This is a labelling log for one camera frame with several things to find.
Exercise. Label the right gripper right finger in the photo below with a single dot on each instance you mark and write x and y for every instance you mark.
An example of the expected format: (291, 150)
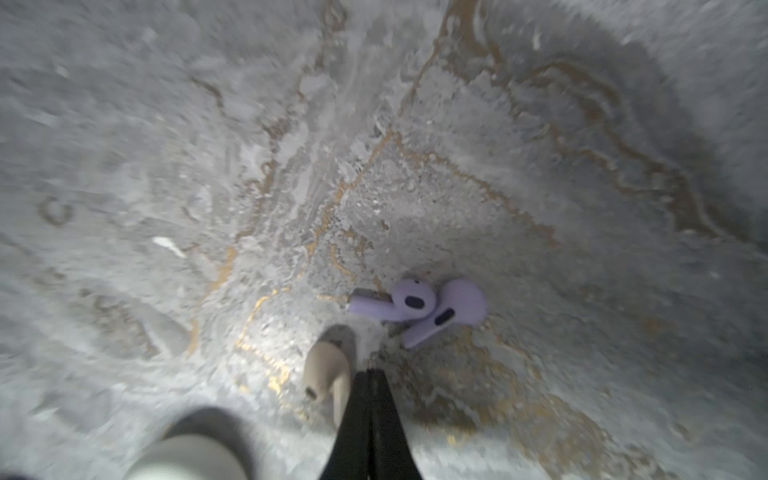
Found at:
(390, 455)

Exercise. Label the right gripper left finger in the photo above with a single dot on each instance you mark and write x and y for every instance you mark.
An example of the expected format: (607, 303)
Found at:
(350, 455)

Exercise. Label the cream earbud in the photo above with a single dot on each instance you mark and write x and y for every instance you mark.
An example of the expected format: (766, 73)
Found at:
(327, 374)

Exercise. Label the white round charging case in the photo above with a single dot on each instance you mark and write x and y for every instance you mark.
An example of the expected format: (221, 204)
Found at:
(187, 457)

